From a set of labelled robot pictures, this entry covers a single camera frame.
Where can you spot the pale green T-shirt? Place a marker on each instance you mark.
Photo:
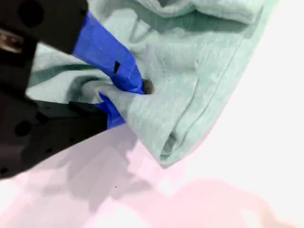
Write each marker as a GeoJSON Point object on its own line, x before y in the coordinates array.
{"type": "Point", "coordinates": [190, 95]}

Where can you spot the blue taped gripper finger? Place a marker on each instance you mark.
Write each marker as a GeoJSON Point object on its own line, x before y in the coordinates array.
{"type": "Point", "coordinates": [71, 123]}
{"type": "Point", "coordinates": [102, 45]}

